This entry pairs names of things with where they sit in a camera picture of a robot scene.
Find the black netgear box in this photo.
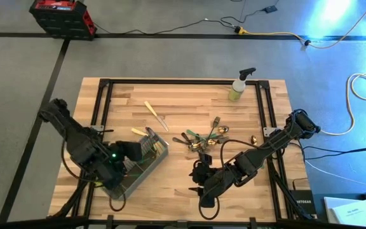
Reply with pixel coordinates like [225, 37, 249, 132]
[289, 189, 318, 218]

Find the red black tool case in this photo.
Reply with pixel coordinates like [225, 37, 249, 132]
[28, 0, 98, 41]

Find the cream coiled floor cord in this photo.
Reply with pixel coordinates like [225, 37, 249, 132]
[321, 70, 366, 136]

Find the white booklet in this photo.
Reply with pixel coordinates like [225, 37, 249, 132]
[323, 196, 366, 228]

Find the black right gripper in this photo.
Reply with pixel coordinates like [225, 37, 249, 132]
[188, 153, 234, 210]

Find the black floor cable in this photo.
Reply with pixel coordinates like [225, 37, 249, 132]
[92, 12, 266, 36]
[299, 144, 366, 162]

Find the grey silverware rack basket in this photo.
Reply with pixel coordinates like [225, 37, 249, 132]
[102, 131, 170, 202]

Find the yellow extension cord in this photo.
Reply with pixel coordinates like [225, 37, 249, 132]
[234, 0, 366, 50]

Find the white spray bottle yellow label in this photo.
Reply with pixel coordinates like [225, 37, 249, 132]
[227, 67, 257, 103]

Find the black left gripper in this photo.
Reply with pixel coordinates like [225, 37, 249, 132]
[97, 141, 144, 191]

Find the white floor cable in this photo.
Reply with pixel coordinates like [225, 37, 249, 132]
[304, 160, 366, 189]

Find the black power adapter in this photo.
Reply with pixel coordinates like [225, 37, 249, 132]
[262, 4, 279, 14]

